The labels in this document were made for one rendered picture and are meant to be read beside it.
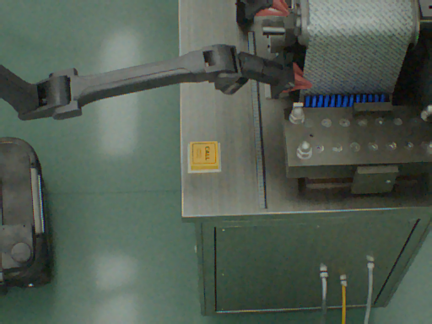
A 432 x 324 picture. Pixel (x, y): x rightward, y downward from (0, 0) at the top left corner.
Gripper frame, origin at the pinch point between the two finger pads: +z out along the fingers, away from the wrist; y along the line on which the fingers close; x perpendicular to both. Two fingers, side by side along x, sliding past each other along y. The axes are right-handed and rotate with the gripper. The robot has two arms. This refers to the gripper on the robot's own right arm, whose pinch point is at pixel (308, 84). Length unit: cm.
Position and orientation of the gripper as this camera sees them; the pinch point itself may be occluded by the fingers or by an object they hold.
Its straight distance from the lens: 200.8
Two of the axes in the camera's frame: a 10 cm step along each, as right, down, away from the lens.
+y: 0.4, 8.8, -4.8
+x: 5.0, -4.3, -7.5
